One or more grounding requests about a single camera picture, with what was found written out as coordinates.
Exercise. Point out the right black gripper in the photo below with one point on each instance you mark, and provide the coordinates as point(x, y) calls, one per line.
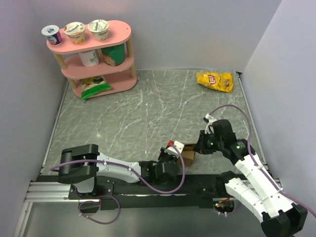
point(200, 147)

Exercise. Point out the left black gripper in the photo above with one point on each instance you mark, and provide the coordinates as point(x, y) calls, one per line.
point(163, 153)

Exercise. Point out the brown cardboard box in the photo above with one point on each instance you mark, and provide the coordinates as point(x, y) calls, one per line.
point(188, 154)

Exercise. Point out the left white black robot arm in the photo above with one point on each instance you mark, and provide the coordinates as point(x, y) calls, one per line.
point(80, 166)

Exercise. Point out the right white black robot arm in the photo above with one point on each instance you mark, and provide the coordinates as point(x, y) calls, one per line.
point(278, 215)

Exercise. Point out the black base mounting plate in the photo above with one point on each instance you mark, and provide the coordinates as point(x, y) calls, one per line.
point(110, 202)

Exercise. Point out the yellow Lays chips bag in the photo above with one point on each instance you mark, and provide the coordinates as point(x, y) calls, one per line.
point(219, 81)

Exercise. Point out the electronics board with LEDs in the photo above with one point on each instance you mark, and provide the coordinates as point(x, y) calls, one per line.
point(225, 206)

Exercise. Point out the green white snack bag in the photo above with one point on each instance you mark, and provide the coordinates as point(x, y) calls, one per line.
point(92, 86)

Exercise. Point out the pink three-tier shelf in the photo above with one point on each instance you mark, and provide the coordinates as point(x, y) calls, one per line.
point(120, 78)

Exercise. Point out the green can on middle shelf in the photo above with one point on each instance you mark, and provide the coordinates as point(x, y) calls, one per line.
point(114, 55)

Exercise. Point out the white cup on middle shelf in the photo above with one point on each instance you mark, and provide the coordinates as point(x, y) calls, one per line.
point(89, 58)

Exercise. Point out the white Chobani yogurt cup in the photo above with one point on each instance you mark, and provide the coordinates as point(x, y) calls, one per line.
point(99, 29)

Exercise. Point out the peach Chobani yogurt cup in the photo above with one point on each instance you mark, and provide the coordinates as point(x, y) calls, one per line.
point(76, 32)

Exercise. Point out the blue white yogurt cup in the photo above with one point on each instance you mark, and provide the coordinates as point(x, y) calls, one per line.
point(52, 34)

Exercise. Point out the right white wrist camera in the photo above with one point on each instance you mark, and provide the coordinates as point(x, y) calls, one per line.
point(209, 120)

